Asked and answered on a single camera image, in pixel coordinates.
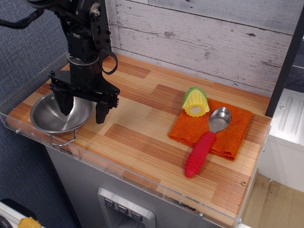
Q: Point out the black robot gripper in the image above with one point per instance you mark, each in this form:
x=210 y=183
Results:
x=84 y=80

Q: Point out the stainless steel colander bowl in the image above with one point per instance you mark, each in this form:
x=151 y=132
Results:
x=46 y=116

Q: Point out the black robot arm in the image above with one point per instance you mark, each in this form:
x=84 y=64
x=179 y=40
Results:
x=84 y=24

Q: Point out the grey cabinet front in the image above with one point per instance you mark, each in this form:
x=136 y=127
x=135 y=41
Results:
x=82 y=180

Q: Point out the orange folded cloth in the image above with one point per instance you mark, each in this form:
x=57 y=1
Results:
x=188 y=130

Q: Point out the yellow toy corn cob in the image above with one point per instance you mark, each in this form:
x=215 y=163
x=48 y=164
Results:
x=195 y=102

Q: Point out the silver dispenser panel with buttons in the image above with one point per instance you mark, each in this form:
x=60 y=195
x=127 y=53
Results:
x=120 y=212

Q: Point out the clear acrylic table guard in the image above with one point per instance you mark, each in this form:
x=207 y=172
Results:
x=134 y=138

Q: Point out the yellow object at bottom left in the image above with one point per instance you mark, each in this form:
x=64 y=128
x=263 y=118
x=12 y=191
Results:
x=29 y=223

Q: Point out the white plastic appliance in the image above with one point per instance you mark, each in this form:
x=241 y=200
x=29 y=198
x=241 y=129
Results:
x=282 y=157

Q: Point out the red handled metal spoon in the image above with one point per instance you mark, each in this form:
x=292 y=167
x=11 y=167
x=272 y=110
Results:
x=218 y=121

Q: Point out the black vertical post right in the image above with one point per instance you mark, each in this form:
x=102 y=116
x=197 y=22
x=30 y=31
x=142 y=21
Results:
x=287 y=65

